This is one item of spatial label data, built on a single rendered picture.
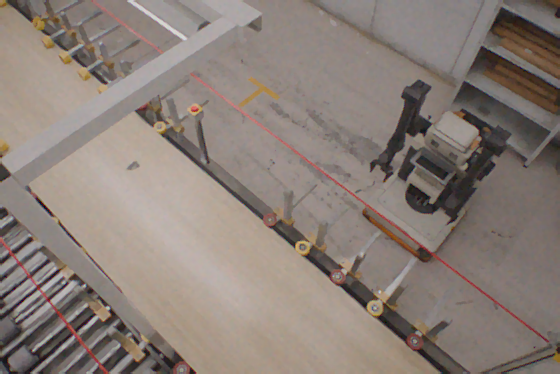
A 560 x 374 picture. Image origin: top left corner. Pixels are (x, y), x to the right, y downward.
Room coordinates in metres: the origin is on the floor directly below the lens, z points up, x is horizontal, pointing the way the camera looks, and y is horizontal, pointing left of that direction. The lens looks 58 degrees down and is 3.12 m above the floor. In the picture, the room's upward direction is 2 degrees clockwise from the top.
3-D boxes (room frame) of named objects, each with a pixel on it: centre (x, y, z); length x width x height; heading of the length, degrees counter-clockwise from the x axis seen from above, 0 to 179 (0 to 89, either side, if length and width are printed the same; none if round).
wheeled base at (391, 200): (1.70, -1.10, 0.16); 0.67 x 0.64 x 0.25; 139
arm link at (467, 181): (1.21, -0.97, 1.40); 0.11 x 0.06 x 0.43; 49
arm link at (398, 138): (1.49, -0.64, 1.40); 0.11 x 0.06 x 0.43; 49
